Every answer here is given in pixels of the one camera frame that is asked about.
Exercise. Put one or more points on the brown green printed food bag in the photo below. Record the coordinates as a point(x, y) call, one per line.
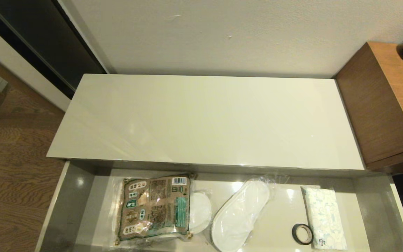
point(156, 206)

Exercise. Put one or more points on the dark adhesive tape roll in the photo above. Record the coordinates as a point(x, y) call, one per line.
point(293, 234)

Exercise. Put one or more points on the blue patterned tissue pack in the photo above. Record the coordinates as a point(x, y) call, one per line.
point(324, 217)

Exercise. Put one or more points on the white cabinet drawer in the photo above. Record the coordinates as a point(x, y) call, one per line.
point(72, 210)

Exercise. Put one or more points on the white glossy cabinet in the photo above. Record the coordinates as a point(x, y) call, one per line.
point(205, 119)

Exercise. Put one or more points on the dark sliding door panel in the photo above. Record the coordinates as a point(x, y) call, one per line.
point(47, 38)

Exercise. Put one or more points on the brown wooden side cabinet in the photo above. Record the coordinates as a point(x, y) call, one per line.
point(380, 105)

